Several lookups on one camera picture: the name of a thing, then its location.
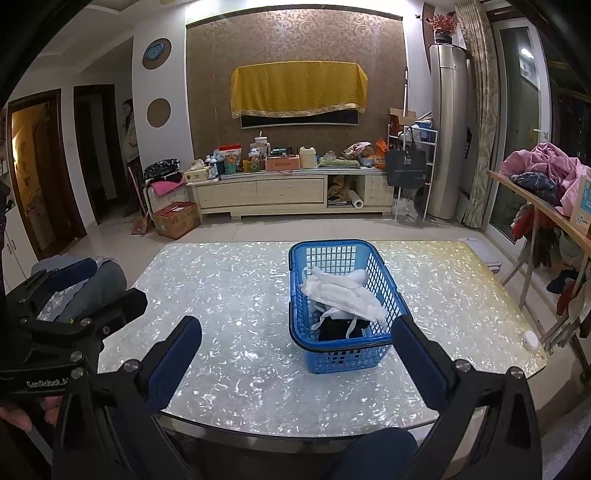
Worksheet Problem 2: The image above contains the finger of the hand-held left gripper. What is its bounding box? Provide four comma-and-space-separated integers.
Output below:
20, 288, 149, 366
7, 257, 99, 315

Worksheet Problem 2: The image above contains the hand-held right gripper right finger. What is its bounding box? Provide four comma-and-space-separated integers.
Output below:
392, 315, 544, 480

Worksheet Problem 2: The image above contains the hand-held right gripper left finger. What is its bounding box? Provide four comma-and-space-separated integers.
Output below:
53, 315, 203, 480

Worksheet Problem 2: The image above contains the blue plastic basket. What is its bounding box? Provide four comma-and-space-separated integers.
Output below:
288, 239, 414, 374

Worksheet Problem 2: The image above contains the large white towel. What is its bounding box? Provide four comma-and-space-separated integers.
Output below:
305, 282, 389, 334

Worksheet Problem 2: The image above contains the black cloth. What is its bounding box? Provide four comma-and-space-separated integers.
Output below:
318, 316, 371, 343

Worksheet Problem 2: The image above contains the person's left hand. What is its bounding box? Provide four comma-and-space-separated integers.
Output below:
0, 396, 65, 433

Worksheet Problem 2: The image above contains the broom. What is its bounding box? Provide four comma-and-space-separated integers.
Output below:
127, 166, 150, 236

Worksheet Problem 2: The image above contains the person's leg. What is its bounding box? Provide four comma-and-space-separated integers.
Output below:
323, 427, 419, 480

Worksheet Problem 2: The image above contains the brown wooden door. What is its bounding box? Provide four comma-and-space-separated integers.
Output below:
6, 89, 88, 260

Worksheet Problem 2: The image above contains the brown cardboard box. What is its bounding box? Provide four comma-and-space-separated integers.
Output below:
151, 201, 202, 240

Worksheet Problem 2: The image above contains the pink cloth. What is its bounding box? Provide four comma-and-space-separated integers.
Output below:
150, 178, 186, 196

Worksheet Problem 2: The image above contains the black patterned bag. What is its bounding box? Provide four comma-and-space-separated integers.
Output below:
144, 158, 181, 182

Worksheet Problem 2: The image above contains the white plastic bag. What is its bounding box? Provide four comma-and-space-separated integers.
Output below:
392, 196, 419, 221

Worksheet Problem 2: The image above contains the white metal rack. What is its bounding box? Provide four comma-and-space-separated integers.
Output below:
387, 123, 438, 224

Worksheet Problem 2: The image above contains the cream tv cabinet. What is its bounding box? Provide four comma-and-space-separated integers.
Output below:
187, 167, 396, 220

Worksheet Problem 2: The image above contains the black tote bag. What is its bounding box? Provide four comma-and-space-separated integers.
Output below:
385, 148, 428, 188

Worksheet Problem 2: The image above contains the pink storage box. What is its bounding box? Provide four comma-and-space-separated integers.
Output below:
265, 155, 302, 171

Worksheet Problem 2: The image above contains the pile of pink clothes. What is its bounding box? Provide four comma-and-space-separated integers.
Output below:
499, 142, 591, 209

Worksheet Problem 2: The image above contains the standing air conditioner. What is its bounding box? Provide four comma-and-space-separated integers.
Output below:
426, 42, 472, 223

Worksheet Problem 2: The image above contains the black television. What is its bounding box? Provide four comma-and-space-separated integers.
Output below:
240, 109, 360, 129

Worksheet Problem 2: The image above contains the patterned curtain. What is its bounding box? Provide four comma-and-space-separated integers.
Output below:
455, 0, 502, 229

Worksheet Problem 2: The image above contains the yellow tv cover cloth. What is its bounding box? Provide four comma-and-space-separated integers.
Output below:
230, 62, 369, 120

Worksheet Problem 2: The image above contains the vase of red flowers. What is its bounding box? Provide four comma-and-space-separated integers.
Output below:
424, 12, 460, 46

